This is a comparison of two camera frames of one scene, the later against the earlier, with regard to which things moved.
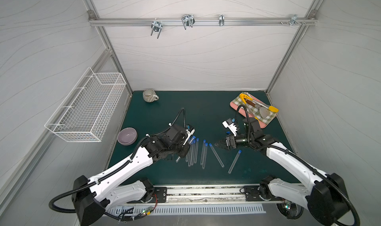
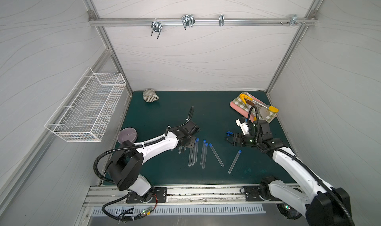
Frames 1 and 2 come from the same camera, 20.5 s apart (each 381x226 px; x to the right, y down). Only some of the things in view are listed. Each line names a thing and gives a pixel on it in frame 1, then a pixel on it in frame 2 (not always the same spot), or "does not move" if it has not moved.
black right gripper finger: (222, 141) → (235, 135)
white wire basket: (85, 114) does not move
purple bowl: (127, 136) does not move
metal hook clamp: (156, 26) does not move
